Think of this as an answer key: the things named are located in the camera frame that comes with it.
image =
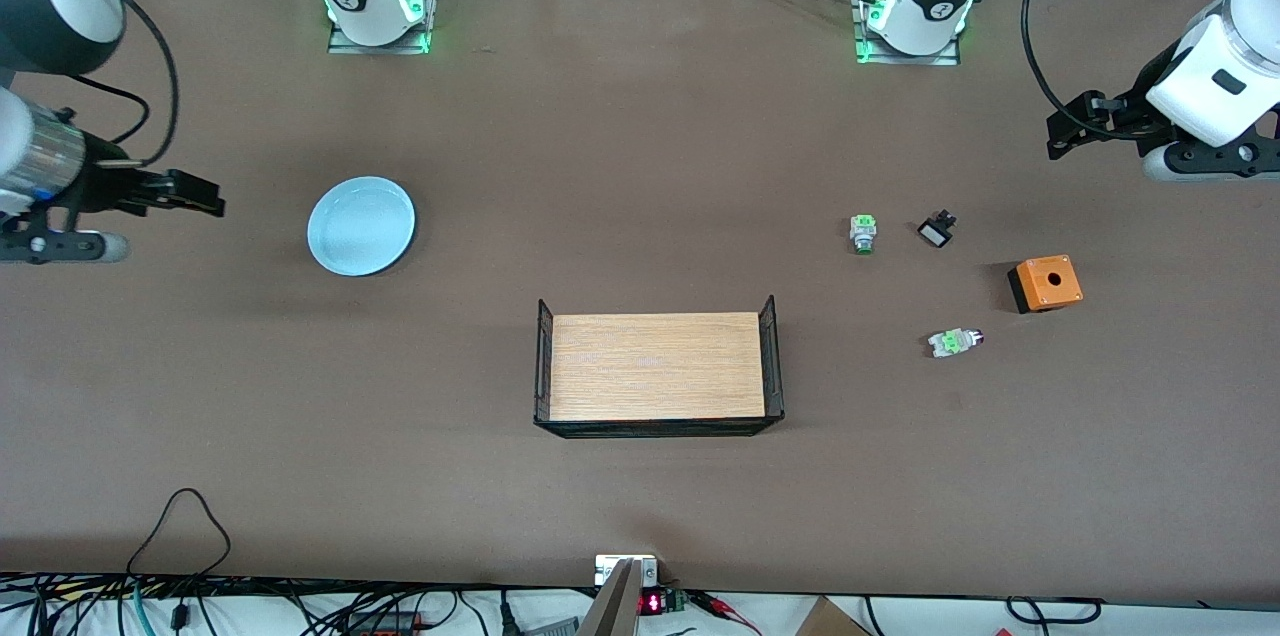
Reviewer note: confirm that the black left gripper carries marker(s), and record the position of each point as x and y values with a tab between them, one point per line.
1137	109

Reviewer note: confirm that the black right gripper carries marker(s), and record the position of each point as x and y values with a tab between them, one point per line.
102	187

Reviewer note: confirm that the light blue ceramic plate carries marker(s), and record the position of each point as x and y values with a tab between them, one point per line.
360	226

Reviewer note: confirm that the green white switch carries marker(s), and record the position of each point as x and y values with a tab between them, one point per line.
952	343

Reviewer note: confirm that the black power strip orange switches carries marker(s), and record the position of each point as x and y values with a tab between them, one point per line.
385	626

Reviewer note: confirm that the grey power adapter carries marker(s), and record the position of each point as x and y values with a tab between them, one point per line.
550	628

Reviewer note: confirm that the brown cardboard piece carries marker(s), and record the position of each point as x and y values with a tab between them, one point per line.
830	621

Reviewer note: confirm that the red alligator clip lead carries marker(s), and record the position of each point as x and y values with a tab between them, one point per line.
715	602

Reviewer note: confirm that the red digit display module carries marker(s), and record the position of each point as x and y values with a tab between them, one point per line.
652	604

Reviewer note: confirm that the orange button enclosure box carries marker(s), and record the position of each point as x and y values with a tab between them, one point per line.
1050	284

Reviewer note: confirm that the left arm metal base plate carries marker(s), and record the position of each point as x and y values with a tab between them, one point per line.
910	59

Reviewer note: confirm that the small black switch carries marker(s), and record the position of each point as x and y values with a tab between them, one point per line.
936	232

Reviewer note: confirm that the green push button switch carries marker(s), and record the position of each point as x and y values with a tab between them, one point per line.
863	231

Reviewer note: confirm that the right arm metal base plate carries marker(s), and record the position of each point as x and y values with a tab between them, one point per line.
420	36

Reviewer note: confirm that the silver pole mount plate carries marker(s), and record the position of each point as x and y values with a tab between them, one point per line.
603	571

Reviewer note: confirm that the camera mount pole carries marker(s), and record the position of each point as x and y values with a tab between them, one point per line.
612	611

